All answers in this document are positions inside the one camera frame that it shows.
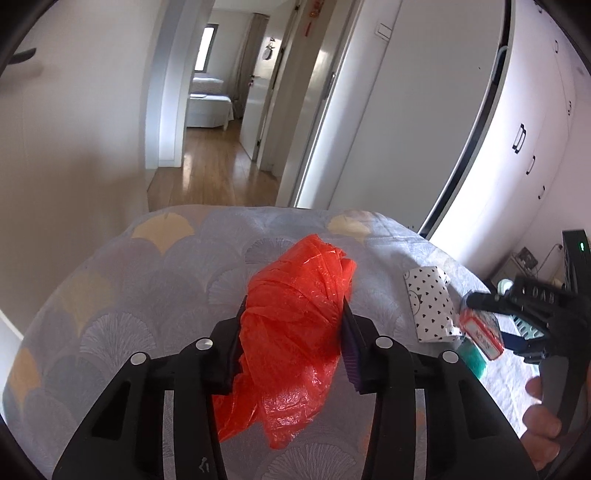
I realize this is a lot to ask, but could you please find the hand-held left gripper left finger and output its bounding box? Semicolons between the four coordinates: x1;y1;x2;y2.
52;295;247;480

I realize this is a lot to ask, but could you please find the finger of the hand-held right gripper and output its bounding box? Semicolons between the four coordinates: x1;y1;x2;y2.
466;294;517;312
501;330;552;363

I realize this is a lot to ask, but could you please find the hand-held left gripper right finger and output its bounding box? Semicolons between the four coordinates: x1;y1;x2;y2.
341;298;539;480

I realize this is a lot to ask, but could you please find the red and white packet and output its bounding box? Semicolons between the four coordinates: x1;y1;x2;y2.
461;291;505;361

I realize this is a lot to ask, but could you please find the red plastic bag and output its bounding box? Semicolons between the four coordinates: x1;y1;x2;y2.
213;234;358;450

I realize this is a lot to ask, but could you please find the person's right hand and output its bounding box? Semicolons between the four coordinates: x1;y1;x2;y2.
523;375;575;472

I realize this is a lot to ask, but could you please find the white nightstand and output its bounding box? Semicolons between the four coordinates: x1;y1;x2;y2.
490;251;564;289

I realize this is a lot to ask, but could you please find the green crumpled wrapper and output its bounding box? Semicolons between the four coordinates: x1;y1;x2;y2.
457;339;486;381

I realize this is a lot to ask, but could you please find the polka dot tissue pack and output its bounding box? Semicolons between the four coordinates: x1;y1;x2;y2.
403;266;460;343

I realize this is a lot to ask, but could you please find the white wardrobe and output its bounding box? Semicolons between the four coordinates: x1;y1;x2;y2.
418;0;591;287

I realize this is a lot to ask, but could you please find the white hallway door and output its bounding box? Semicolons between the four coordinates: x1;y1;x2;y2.
240;76;278;162

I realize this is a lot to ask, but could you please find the white bed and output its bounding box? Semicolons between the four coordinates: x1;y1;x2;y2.
186;74;234;129

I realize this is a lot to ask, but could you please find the beige curtain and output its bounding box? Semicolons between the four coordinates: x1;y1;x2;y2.
233;14;269;102

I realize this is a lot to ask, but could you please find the dark framed window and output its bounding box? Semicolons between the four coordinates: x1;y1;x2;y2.
194;25;215;72

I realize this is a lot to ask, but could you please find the red hanging door ornament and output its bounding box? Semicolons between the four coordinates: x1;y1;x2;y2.
305;0;324;35

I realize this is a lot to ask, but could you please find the charger cable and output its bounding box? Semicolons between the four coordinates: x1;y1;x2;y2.
539;244;562;278

